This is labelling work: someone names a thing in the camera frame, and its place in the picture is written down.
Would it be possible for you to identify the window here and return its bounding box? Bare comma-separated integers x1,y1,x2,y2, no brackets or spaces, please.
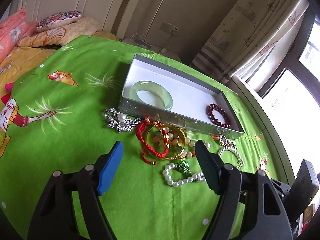
247,12,320,160

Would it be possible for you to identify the white nightstand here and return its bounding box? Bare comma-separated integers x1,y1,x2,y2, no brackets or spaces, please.
120,36,183,63

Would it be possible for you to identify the white pearl bracelet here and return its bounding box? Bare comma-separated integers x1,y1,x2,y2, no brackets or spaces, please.
217,135,245,169

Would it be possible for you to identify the silver pearl brooch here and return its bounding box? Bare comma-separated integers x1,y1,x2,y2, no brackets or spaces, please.
104,108,142,133

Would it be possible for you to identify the pink folded quilt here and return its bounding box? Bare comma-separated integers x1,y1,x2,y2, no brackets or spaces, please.
0,9,35,63

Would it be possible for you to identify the grey jewelry box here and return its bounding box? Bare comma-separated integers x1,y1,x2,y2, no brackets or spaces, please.
117,54,245,140

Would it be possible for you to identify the printed striped curtain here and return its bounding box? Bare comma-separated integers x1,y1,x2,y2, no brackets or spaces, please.
191,0,310,83

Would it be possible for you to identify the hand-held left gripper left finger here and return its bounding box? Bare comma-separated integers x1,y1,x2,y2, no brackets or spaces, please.
27,141,125,240

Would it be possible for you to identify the red cord bracelet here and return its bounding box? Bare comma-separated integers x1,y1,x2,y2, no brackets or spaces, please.
136,116,170,165

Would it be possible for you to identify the pearl necklace with green pendant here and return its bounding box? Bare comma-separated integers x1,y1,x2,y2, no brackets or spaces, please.
162,140,210,187

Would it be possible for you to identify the gold bangle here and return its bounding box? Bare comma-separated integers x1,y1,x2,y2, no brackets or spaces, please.
145,124,193,160

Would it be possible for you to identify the white charging cable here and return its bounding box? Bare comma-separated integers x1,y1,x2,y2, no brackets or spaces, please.
132,31,173,53

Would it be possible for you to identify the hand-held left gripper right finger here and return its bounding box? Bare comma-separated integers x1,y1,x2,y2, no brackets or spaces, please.
194,140,293,240

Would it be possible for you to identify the cream orange-leaf pillow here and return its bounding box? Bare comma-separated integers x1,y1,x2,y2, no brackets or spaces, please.
17,17,100,48

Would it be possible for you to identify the embroidered floral pillow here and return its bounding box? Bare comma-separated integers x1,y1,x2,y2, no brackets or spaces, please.
35,10,83,32

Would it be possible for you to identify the green cartoon print blanket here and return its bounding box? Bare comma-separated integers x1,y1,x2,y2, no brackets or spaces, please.
0,35,295,240

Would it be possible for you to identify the multicolour stone bead bracelet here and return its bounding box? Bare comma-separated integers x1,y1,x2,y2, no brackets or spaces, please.
152,127,198,158

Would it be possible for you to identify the wall socket panel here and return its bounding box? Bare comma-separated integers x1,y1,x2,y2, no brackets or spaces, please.
160,21,179,35

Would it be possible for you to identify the dark red bead bracelet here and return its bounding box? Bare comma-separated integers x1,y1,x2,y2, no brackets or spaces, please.
206,103,232,128

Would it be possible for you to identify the slim white lamp pole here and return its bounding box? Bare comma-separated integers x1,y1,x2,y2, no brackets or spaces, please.
144,0,166,43

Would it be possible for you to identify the pale green jade bangle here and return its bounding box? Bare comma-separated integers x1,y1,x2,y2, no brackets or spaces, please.
129,80,173,111

